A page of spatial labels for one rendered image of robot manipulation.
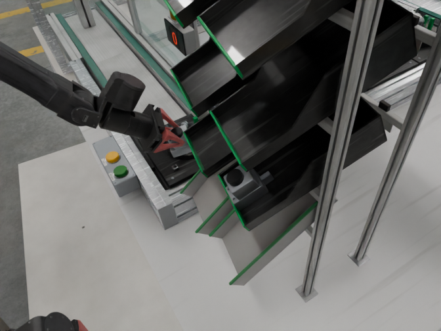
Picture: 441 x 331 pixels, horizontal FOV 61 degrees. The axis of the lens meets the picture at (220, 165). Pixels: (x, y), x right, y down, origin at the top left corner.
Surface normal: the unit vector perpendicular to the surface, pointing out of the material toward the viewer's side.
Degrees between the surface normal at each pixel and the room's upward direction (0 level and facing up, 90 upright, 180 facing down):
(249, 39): 25
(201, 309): 0
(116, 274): 0
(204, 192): 45
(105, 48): 0
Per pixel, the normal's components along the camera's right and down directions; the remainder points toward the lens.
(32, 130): -0.07, -0.67
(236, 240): -0.71, -0.25
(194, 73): -0.47, -0.47
